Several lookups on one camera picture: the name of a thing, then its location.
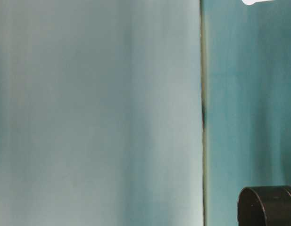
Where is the white paper cup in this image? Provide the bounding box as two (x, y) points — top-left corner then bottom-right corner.
(241, 0), (277, 6)

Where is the black cup holder red handle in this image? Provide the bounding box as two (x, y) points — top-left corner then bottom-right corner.
(236, 185), (291, 226)

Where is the blue-green table cloth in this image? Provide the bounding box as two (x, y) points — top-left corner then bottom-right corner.
(201, 0), (291, 226)

